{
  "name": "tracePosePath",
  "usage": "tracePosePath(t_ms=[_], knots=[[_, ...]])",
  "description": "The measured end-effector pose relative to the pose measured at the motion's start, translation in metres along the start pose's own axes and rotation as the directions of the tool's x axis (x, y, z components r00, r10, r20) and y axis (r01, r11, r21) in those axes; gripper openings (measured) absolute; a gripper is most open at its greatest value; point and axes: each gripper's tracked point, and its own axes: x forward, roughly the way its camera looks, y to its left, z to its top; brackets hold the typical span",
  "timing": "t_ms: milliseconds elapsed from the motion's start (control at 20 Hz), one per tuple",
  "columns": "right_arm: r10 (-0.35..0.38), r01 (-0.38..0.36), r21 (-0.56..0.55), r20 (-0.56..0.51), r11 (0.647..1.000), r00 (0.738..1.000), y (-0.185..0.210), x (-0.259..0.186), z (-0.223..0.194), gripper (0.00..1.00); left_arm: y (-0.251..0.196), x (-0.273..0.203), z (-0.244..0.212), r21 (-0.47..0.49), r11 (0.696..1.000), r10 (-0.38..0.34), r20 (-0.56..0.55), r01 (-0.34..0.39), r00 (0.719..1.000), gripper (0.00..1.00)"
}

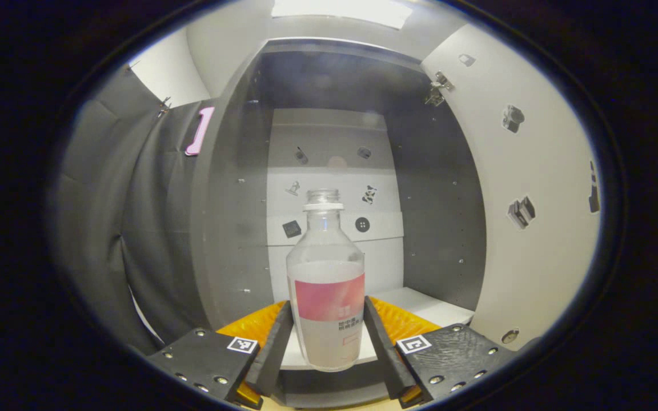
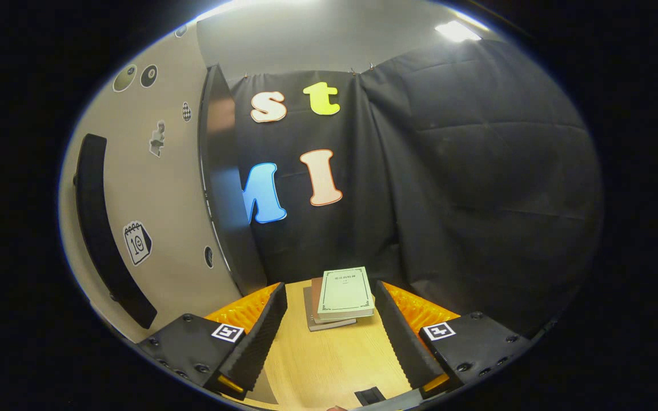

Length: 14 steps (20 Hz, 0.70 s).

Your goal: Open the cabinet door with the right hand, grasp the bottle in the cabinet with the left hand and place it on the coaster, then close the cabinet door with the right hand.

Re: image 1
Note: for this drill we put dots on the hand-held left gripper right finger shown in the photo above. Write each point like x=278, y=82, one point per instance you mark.
x=383, y=354

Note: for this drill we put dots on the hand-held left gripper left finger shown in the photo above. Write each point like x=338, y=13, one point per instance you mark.
x=275, y=354

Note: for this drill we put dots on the clear bottle with pink label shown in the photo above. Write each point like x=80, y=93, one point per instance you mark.
x=329, y=297

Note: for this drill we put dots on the grey cabinet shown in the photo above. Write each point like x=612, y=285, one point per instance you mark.
x=437, y=228

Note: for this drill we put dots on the black backdrop cloth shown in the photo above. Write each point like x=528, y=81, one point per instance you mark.
x=112, y=217

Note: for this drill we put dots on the large ceiling light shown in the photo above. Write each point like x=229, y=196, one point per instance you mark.
x=340, y=11

